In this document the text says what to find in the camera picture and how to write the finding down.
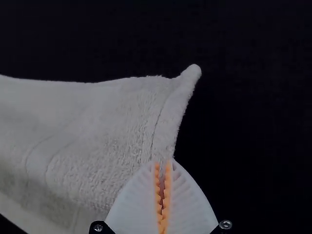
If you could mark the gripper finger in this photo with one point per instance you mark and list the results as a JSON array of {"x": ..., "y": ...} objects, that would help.
[
  {"x": 136, "y": 207},
  {"x": 187, "y": 207}
]

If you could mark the pale towel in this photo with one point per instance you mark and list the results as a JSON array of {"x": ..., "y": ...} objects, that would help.
[{"x": 85, "y": 146}]

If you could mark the black mat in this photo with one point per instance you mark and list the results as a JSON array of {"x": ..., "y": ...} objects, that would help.
[{"x": 243, "y": 73}]

